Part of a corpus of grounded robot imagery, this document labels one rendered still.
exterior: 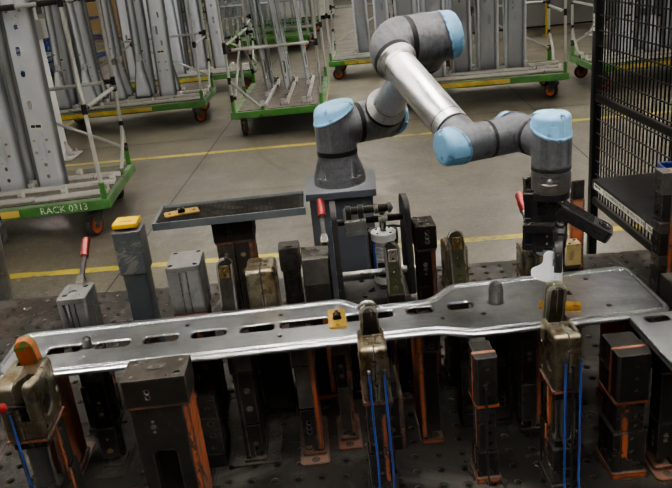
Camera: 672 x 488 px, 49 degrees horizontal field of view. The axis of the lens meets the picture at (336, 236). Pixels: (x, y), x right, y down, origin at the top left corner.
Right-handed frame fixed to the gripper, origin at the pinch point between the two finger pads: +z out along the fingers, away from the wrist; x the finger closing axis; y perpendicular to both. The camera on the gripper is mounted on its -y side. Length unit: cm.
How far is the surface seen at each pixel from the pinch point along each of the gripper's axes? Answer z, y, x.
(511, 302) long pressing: 5.2, 9.9, -0.4
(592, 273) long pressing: 5.2, -6.0, -16.9
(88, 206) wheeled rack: 81, 329, -256
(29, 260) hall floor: 105, 352, -214
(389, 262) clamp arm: -0.8, 37.3, -4.7
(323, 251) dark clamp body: -3, 53, -5
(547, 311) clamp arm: -0.6, 1.6, 13.8
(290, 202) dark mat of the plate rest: -11, 65, -16
